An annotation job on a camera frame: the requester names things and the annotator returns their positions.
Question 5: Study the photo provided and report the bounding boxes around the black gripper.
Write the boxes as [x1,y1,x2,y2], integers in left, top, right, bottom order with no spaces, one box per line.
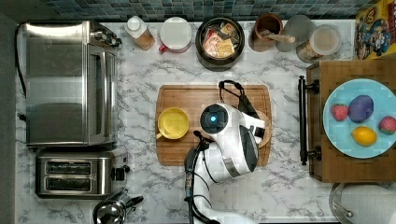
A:
[238,94,265,138]

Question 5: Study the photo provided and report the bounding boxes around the round wooden lid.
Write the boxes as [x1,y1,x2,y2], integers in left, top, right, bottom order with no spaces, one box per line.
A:
[257,111,272,148]

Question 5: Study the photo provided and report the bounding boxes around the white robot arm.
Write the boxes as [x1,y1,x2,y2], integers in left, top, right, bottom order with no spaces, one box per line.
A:
[184,94,265,224]

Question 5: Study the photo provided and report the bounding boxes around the wooden cutting board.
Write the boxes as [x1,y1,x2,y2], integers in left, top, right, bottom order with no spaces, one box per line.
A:
[156,85,272,166]

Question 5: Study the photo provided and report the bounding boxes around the red cup white lid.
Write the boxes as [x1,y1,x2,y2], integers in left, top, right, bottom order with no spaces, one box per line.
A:
[159,17,192,53]

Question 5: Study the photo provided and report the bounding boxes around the steel pot with lid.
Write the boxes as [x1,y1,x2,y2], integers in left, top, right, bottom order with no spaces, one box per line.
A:
[92,188,144,224]

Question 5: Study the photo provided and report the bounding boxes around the black canister with packets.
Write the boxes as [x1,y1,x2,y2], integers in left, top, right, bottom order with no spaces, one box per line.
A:
[195,17,245,72]

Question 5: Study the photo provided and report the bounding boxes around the yellow mug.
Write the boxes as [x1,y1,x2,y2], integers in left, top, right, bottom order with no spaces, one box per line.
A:
[156,107,190,140]

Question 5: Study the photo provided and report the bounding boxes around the wooden spoon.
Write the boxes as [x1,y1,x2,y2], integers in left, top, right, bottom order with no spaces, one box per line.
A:
[260,30,295,43]

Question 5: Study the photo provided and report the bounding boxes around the wooden drawer box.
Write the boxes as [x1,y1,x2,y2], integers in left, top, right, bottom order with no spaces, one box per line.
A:
[299,60,395,183]

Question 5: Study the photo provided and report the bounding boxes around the brown ceramic utensil cup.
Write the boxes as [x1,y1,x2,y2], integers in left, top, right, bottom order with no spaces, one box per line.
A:
[248,13,283,52]

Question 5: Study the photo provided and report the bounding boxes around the red toy strawberry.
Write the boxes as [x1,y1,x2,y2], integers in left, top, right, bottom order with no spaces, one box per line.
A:
[331,104,348,121]

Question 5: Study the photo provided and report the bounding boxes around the light blue plate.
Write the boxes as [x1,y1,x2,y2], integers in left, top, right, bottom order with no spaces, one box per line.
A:
[322,78,395,159]

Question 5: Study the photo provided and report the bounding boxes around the grey tumbler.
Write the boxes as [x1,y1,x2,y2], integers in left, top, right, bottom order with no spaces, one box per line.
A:
[276,15,315,52]

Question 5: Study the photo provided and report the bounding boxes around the glass jar with granola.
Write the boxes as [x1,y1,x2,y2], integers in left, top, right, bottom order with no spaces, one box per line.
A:
[296,24,341,63]

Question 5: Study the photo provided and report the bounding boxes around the purple toy fruit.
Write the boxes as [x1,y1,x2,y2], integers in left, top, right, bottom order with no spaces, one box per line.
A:
[348,95,374,123]

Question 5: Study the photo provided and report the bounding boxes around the yellow toy lemon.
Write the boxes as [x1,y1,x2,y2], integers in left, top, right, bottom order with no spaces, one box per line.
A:
[351,126,377,147]

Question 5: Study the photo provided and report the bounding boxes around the steel paper towel holder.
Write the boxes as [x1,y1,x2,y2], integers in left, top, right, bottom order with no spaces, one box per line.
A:
[329,183,353,224]

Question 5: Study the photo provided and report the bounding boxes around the orange bottle white cap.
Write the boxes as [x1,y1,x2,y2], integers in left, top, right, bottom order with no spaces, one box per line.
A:
[124,16,155,51]

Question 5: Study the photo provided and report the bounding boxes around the pink toy fruit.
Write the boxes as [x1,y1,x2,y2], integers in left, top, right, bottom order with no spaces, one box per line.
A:
[378,116,396,135]

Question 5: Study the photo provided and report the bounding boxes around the yellow cereal box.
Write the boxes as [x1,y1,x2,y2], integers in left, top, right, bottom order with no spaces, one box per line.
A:
[354,0,396,60]

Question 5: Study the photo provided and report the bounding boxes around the stainless toaster oven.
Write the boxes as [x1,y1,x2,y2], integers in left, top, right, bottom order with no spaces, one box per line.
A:
[24,21,121,147]

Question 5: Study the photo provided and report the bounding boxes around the silver slot toaster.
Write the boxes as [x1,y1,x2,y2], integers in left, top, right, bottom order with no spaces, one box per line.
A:
[35,148,130,200]

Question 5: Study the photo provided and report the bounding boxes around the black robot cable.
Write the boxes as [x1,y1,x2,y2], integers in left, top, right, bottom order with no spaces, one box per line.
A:
[218,79,246,105]

